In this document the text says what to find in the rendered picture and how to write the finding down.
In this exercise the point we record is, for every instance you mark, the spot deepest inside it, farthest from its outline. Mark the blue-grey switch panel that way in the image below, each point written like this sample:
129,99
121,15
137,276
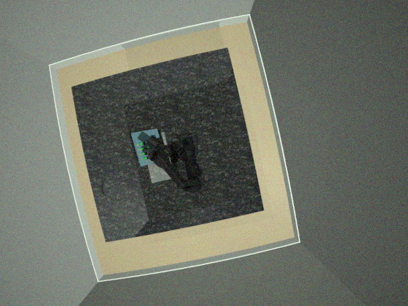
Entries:
140,139

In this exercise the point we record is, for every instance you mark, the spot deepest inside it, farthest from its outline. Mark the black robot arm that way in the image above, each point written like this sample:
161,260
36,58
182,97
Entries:
158,154

